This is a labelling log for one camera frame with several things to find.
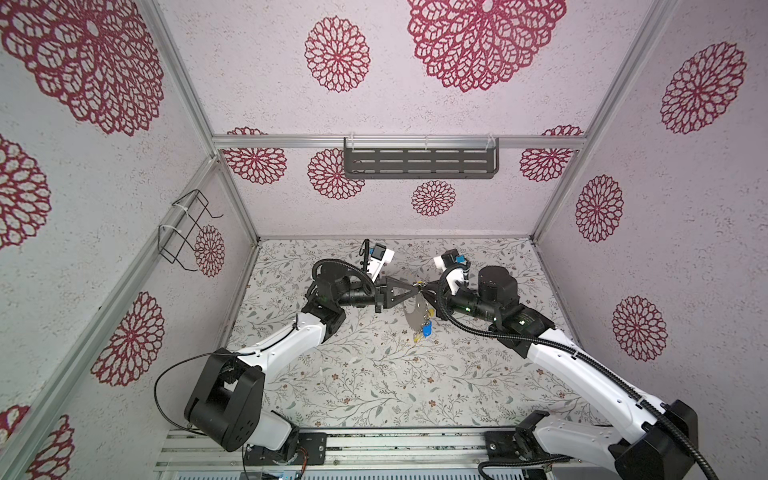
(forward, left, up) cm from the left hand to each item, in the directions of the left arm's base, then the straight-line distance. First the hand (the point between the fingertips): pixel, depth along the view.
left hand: (415, 295), depth 69 cm
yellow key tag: (+2, -1, +3) cm, 3 cm away
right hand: (+3, -1, +1) cm, 3 cm away
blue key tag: (-5, -4, -8) cm, 10 cm away
